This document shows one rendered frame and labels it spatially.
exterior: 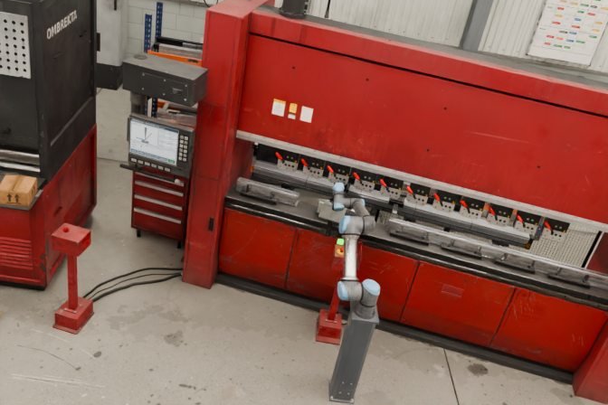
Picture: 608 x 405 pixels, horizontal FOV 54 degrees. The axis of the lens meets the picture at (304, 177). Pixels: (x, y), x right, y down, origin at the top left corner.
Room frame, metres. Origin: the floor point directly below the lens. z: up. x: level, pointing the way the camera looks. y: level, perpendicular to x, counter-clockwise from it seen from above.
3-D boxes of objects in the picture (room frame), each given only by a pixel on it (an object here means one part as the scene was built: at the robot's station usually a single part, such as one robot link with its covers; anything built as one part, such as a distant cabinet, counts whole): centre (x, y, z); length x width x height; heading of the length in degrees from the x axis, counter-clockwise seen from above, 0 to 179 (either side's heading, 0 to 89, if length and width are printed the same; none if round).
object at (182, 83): (3.67, 1.02, 1.53); 0.51 x 0.25 x 0.85; 81
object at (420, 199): (3.90, -0.85, 1.26); 0.15 x 0.09 x 0.17; 82
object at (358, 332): (3.04, -0.56, 0.39); 0.18 x 0.18 x 0.77; 5
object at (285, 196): (4.05, 0.26, 0.92); 0.50 x 0.06 x 0.10; 82
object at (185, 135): (3.58, 0.99, 1.42); 0.45 x 0.12 x 0.36; 81
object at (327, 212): (3.83, -0.26, 1.00); 0.26 x 0.18 x 0.01; 172
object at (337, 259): (3.65, -0.43, 0.75); 0.20 x 0.16 x 0.18; 92
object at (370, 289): (3.04, -0.55, 0.94); 0.13 x 0.12 x 0.14; 103
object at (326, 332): (3.62, -0.43, 0.06); 0.25 x 0.20 x 0.12; 2
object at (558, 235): (3.77, -1.85, 1.26); 0.15 x 0.09 x 0.17; 82
